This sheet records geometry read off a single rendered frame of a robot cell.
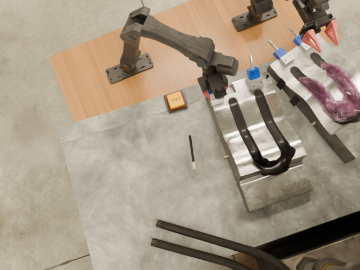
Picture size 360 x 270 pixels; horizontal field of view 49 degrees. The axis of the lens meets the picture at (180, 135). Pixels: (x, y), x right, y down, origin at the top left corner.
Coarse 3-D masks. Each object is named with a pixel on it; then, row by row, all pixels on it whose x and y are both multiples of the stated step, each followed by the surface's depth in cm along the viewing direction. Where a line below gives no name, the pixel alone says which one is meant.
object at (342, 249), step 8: (336, 240) 158; (344, 240) 154; (352, 240) 154; (312, 248) 159; (320, 248) 153; (328, 248) 153; (336, 248) 153; (344, 248) 153; (352, 248) 153; (296, 256) 153; (320, 256) 153; (328, 256) 153; (336, 256) 153; (344, 256) 153; (352, 256) 152; (288, 264) 152
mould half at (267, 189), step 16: (240, 80) 160; (224, 96) 159; (240, 96) 159; (272, 96) 159; (224, 112) 157; (256, 112) 157; (272, 112) 157; (224, 128) 156; (256, 128) 156; (288, 128) 154; (224, 144) 158; (240, 144) 152; (272, 144) 150; (240, 160) 148; (272, 160) 147; (240, 176) 147; (256, 176) 153; (272, 176) 153; (288, 176) 153; (304, 176) 153; (240, 192) 157; (256, 192) 152; (272, 192) 152; (288, 192) 152; (304, 192) 152; (256, 208) 150
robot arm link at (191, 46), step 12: (132, 12) 133; (144, 12) 127; (132, 24) 128; (144, 24) 127; (156, 24) 128; (120, 36) 134; (132, 36) 130; (144, 36) 130; (156, 36) 128; (168, 36) 128; (180, 36) 129; (192, 36) 129; (180, 48) 130; (192, 48) 129; (204, 48) 130; (192, 60) 133; (204, 60) 130
